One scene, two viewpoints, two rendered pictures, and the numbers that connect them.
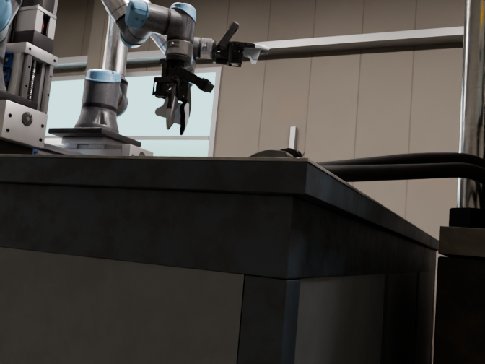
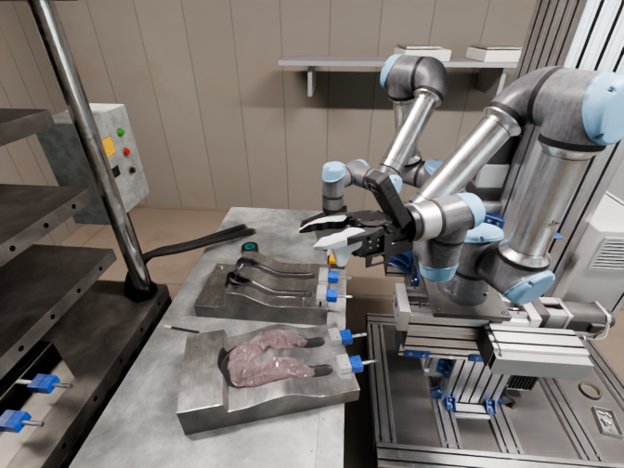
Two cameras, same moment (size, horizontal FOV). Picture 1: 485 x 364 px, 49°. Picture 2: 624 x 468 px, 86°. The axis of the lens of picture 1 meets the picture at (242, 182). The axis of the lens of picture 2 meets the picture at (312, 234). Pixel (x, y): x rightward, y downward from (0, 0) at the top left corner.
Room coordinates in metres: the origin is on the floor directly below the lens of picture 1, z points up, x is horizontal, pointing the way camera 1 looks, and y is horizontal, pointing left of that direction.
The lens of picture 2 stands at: (2.42, -0.20, 1.77)
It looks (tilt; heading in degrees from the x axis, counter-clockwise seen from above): 33 degrees down; 161
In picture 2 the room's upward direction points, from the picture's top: straight up
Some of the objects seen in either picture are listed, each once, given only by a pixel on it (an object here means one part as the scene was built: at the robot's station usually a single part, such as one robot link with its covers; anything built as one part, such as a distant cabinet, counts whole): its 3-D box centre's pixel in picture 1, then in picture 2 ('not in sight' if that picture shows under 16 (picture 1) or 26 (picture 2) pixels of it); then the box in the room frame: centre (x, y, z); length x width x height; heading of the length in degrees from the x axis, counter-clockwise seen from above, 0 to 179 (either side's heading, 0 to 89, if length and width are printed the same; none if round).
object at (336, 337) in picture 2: not in sight; (347, 336); (1.73, 0.17, 0.85); 0.13 x 0.05 x 0.05; 83
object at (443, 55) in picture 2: not in sight; (421, 52); (0.06, 1.46, 1.55); 0.36 x 0.34 x 0.09; 66
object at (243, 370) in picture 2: not in sight; (269, 355); (1.75, -0.10, 0.90); 0.26 x 0.18 x 0.08; 83
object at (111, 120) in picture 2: not in sight; (136, 266); (0.91, -0.58, 0.73); 0.30 x 0.22 x 1.47; 155
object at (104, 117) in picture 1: (98, 120); (465, 277); (1.82, 0.52, 1.09); 0.15 x 0.15 x 0.10
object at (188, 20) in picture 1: (180, 25); (333, 179); (1.46, 0.21, 1.31); 0.09 x 0.08 x 0.11; 116
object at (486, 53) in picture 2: not in sight; (498, 53); (0.28, 1.95, 1.55); 0.36 x 0.34 x 0.09; 66
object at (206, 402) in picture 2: not in sight; (269, 366); (1.76, -0.11, 0.85); 0.50 x 0.26 x 0.11; 83
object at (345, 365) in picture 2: not in sight; (357, 363); (1.84, 0.15, 0.85); 0.13 x 0.05 x 0.05; 83
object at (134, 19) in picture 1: (145, 19); (357, 174); (1.43, 0.31, 1.31); 0.11 x 0.11 x 0.08; 26
